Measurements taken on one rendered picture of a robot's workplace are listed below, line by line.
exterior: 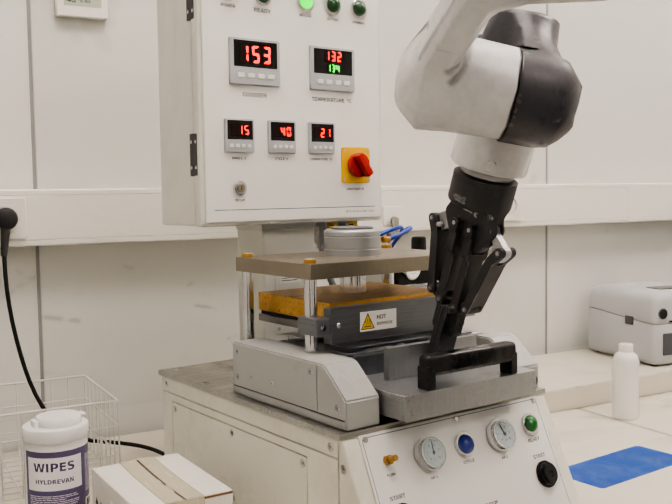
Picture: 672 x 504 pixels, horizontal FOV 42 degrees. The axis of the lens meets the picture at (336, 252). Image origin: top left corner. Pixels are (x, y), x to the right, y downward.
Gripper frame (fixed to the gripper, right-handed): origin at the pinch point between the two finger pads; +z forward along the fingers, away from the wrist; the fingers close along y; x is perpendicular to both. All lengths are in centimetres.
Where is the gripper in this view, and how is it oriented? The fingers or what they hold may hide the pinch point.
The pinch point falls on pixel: (445, 331)
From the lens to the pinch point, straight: 107.5
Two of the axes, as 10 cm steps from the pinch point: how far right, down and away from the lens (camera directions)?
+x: 8.0, -0.5, 5.9
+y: 5.7, 3.8, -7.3
